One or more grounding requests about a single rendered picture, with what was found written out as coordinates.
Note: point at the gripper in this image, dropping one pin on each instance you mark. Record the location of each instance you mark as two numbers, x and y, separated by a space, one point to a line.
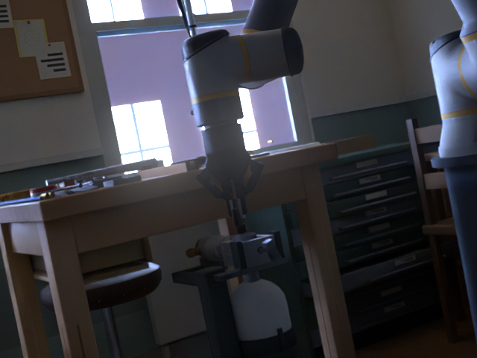
223 143

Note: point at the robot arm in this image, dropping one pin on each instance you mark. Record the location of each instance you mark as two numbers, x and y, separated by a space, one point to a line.
223 56

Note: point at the brass regulator knob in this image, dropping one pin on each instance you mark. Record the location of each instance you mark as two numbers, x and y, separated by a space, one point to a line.
191 252

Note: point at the white oxygen cylinder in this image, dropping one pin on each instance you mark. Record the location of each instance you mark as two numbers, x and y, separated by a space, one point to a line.
261 309

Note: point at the dark flat tray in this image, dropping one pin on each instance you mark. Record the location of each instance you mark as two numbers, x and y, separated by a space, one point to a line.
97 173

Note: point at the light wooden table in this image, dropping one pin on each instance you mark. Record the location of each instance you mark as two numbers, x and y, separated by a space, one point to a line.
149 209

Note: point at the small white box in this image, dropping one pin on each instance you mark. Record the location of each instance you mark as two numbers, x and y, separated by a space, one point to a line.
108 182

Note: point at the dark green drawer cabinet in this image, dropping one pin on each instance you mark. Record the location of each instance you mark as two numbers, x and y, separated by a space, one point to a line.
376 231

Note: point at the dark round stool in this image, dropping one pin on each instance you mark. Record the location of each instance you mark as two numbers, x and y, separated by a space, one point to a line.
112 283

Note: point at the grey metal pole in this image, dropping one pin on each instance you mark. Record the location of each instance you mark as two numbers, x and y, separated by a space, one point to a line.
187 16

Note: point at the small brass fitting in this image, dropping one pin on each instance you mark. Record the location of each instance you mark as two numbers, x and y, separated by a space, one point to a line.
47 195

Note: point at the red and white tin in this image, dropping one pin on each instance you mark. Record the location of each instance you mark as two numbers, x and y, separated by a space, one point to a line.
37 191

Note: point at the wooden chair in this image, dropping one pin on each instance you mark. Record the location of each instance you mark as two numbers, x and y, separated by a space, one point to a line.
428 179

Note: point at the blue mat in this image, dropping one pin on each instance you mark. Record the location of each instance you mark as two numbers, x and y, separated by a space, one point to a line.
18 200

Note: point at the cork notice board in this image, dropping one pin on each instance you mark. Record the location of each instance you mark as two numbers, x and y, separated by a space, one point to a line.
33 48

